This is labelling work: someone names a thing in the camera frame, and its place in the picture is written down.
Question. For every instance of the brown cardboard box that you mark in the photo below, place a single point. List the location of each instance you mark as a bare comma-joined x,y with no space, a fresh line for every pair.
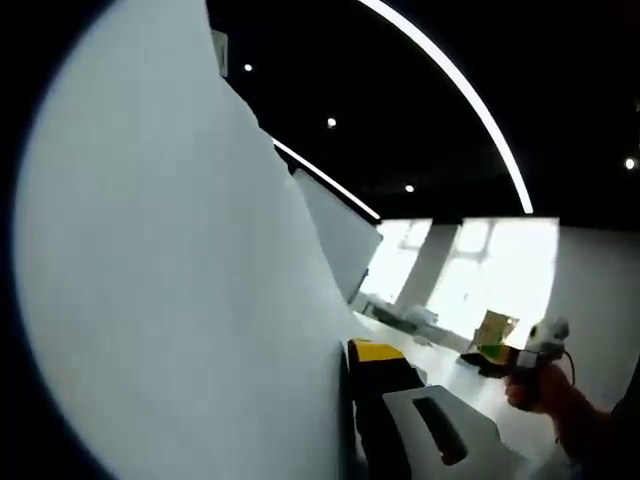
495,330

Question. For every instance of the person's right hand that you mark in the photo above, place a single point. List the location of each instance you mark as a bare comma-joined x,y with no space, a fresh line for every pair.
542,390

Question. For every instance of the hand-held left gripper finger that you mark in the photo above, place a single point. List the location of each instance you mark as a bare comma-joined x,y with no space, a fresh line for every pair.
390,400

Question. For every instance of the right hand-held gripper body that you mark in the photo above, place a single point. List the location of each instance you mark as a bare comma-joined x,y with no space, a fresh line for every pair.
547,335

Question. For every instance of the thin ceiling light strip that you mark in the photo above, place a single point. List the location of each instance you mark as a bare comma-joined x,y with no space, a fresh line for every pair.
325,179

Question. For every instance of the grey cluttered items pile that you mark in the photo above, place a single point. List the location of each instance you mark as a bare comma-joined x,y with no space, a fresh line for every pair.
405,315

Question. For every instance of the white mobile whiteboard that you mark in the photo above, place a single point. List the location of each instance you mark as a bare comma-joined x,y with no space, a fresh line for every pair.
345,235

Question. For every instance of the ceiling air conditioner vent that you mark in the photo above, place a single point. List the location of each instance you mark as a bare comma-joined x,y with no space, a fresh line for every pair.
221,52

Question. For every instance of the wide ceiling light strip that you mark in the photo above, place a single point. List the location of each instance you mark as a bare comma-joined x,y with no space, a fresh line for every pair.
500,146

